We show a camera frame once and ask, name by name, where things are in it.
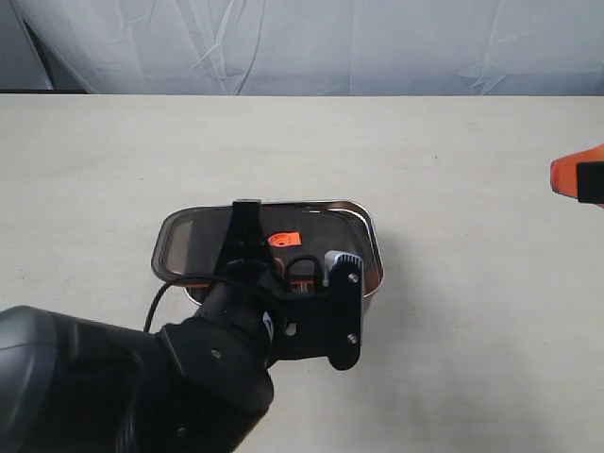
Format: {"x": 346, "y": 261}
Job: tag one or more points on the white wrinkled backdrop curtain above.
{"x": 304, "y": 47}

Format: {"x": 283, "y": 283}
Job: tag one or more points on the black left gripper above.
{"x": 243, "y": 285}

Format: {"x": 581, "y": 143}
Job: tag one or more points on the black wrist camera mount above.
{"x": 326, "y": 322}

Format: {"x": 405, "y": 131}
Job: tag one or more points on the dark transparent lid orange seal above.
{"x": 189, "y": 240}

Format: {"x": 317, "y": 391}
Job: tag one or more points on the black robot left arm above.
{"x": 74, "y": 385}

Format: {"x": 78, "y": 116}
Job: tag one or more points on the steel lunch box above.
{"x": 368, "y": 264}

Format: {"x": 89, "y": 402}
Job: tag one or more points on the right gripper orange black finger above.
{"x": 579, "y": 176}

